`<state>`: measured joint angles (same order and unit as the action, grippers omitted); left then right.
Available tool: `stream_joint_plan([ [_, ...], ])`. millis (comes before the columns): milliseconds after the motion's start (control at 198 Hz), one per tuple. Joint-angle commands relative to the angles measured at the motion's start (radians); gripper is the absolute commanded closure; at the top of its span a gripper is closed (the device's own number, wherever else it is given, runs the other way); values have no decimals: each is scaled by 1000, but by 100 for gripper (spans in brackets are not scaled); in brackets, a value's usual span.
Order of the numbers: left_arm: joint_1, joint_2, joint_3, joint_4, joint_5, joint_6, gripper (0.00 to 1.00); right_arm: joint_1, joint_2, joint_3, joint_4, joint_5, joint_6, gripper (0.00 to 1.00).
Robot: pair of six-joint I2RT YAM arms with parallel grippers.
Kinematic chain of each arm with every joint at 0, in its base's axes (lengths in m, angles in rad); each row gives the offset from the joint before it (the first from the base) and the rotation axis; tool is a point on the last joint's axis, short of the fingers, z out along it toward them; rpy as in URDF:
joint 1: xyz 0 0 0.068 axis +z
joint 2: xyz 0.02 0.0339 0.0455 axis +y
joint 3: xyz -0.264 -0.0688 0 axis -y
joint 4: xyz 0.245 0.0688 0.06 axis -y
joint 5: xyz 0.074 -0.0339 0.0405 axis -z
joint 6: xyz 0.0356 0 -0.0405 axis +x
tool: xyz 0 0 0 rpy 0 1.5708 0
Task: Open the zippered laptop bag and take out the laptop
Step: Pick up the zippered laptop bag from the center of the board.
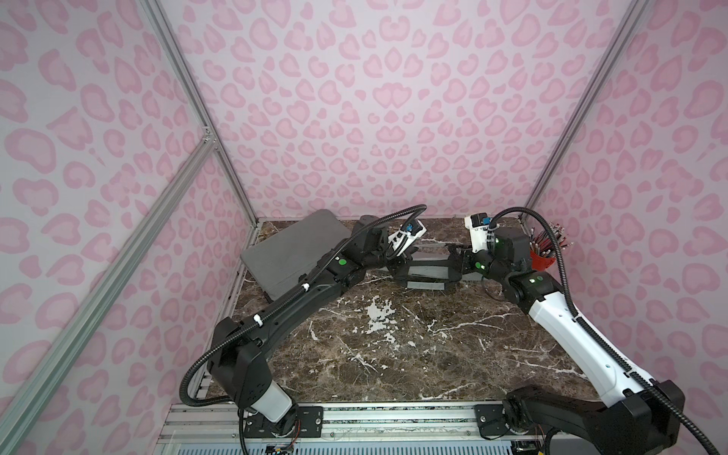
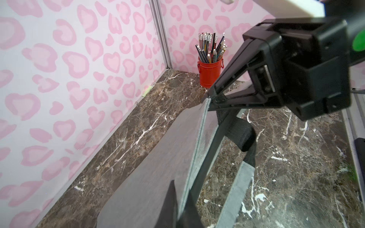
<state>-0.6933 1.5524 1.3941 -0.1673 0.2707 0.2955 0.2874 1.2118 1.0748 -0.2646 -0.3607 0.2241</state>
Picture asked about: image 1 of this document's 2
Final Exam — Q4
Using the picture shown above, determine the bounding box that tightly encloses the grey laptop bag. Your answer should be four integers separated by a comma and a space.
387, 249, 483, 293
242, 210, 352, 303

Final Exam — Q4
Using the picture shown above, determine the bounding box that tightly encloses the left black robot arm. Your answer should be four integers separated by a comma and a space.
207, 216, 426, 435

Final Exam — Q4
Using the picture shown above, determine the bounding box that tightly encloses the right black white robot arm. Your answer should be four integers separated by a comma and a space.
464, 224, 684, 454

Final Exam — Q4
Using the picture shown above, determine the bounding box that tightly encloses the red pen cup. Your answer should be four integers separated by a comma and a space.
530, 250, 557, 271

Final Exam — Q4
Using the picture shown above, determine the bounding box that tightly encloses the bundle of pens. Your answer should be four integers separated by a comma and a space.
530, 223, 572, 256

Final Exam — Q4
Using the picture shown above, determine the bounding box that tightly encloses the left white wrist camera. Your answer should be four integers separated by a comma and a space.
400, 219, 427, 250

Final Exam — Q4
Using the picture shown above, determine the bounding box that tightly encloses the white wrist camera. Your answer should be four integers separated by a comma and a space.
400, 219, 427, 250
464, 212, 495, 253

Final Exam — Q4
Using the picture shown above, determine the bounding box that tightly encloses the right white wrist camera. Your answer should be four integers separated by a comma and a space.
464, 212, 495, 253

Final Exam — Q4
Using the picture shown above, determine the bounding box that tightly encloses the right black corrugated cable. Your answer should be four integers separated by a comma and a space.
490, 207, 722, 455

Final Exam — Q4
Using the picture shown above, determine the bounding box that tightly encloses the black corrugated cable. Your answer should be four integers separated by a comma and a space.
490, 207, 722, 455
178, 204, 428, 408

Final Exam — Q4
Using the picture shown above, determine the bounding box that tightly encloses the left black corrugated cable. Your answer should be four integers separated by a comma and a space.
178, 204, 428, 408

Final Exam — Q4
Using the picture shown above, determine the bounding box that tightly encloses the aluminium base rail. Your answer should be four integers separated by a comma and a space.
154, 401, 542, 454

